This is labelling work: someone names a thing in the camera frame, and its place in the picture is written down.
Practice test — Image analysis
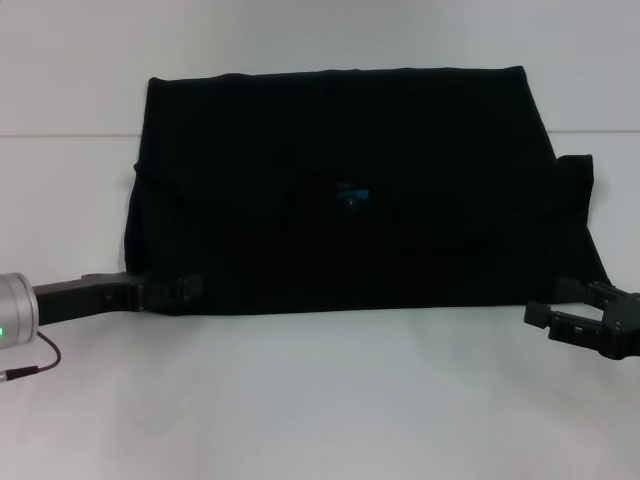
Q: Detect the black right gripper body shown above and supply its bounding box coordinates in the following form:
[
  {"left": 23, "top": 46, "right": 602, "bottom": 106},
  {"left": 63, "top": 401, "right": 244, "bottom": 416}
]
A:
[{"left": 594, "top": 285, "right": 640, "bottom": 360}]

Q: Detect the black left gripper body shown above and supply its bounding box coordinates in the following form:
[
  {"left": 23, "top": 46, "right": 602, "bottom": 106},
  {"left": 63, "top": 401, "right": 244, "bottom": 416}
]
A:
[{"left": 32, "top": 271, "right": 151, "bottom": 329}]

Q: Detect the black shirt with FREE print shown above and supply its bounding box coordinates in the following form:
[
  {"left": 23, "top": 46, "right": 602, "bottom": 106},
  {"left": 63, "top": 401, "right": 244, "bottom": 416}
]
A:
[{"left": 119, "top": 63, "right": 612, "bottom": 317}]

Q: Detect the left arm cable with plug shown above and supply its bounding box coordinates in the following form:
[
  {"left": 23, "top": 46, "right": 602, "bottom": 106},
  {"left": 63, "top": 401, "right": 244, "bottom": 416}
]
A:
[{"left": 0, "top": 332, "right": 62, "bottom": 384}]

